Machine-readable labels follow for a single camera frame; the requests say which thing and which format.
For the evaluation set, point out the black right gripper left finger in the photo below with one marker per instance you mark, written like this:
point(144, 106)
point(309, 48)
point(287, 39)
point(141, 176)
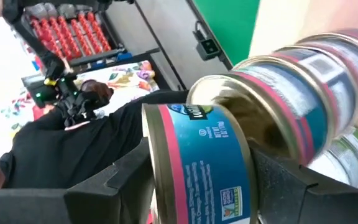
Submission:
point(104, 205)

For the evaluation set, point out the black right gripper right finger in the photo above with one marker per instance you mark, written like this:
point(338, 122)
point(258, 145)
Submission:
point(306, 205)

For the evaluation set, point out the green label tuna can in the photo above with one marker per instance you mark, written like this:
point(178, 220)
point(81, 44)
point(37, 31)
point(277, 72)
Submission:
point(346, 155)

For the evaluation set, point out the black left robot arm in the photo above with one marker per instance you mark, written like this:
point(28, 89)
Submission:
point(73, 105)

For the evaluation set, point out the person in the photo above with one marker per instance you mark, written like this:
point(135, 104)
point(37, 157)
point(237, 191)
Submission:
point(73, 155)

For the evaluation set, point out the floral patterned cloth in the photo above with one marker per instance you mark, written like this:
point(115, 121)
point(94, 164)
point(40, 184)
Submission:
point(126, 77)

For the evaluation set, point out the yellow gripper tag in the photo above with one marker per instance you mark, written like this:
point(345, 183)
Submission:
point(50, 81)

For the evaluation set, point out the rack of red bottles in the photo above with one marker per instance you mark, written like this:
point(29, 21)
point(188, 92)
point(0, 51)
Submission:
point(73, 37)

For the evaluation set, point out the wooden board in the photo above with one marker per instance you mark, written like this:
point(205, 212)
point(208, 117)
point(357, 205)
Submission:
point(291, 25)

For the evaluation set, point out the small black box device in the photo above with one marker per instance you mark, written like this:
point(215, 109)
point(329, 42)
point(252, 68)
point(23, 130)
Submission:
point(208, 48)

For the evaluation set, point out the green table mat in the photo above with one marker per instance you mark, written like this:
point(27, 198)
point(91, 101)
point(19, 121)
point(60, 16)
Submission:
point(228, 25)

